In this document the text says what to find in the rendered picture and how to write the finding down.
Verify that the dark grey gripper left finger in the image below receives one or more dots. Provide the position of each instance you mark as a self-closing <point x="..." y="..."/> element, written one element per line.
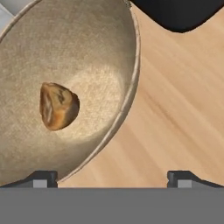
<point x="43" y="178"/>

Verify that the black rounded object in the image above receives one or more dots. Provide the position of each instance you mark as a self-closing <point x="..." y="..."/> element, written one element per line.
<point x="178" y="13"/>

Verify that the brown bread piece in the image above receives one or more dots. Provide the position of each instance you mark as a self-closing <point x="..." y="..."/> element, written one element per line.
<point x="58" y="106"/>

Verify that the beige woven basket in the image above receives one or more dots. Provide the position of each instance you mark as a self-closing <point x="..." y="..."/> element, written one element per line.
<point x="87" y="43"/>

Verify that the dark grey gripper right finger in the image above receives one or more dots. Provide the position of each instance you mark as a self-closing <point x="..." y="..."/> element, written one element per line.
<point x="180" y="178"/>

